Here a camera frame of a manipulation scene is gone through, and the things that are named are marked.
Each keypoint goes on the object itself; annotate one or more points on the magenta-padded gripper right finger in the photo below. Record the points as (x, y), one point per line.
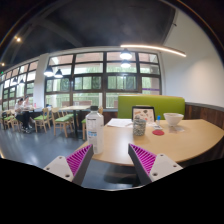
(165, 166)

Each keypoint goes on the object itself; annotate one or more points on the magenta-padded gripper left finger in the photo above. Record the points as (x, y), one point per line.
(59, 166)

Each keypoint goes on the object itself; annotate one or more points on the clear black-capped water bottle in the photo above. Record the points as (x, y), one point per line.
(95, 131)

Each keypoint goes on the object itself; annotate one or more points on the flat round red coaster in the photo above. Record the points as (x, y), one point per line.
(158, 132)

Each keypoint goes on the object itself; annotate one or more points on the small blue-capped bottle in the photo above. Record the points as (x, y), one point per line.
(158, 120)

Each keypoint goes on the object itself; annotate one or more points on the group of green-seated wooden chairs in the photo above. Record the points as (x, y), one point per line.
(63, 119)

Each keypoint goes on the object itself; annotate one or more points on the speckled ceramic mug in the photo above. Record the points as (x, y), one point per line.
(139, 126)

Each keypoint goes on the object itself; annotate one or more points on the white bowl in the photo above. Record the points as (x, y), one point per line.
(173, 119)

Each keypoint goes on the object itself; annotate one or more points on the black sticker-covered laptop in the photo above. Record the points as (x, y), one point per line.
(145, 113)

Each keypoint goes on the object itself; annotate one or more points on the light wooden dining table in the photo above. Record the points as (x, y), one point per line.
(75, 108)

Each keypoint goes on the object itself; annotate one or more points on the green upholstered bench backrest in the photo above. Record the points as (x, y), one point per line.
(166, 103)

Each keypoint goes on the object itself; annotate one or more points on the person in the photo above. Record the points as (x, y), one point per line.
(20, 115)
(27, 102)

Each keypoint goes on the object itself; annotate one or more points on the open white book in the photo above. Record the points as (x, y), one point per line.
(118, 122)

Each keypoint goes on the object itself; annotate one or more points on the group of pendant lamps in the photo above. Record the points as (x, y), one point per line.
(126, 55)

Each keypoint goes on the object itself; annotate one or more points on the long linear ceiling light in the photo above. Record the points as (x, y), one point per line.
(156, 48)

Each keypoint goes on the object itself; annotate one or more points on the dark-framed window wall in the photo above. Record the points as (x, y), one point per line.
(88, 83)

